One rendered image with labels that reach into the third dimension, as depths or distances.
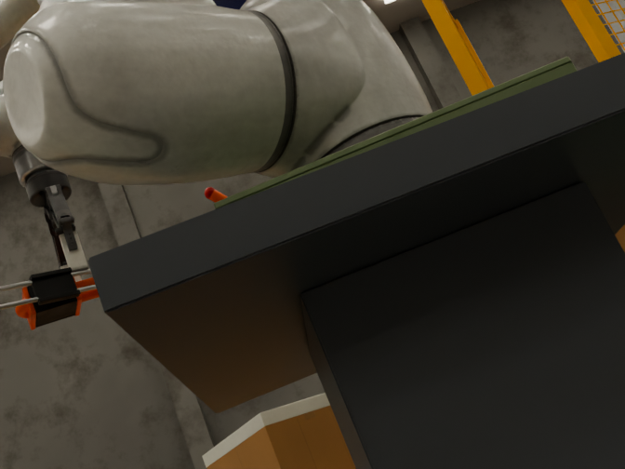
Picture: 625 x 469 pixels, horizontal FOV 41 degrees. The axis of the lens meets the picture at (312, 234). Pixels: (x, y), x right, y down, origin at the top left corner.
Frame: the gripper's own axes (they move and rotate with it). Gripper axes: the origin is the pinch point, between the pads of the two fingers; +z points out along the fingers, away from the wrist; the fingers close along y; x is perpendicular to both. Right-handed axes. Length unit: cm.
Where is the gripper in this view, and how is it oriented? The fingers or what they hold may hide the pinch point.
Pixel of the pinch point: (76, 279)
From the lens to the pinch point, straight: 149.6
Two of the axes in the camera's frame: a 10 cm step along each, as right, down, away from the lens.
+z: 3.7, 8.7, -3.2
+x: -8.9, 2.4, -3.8
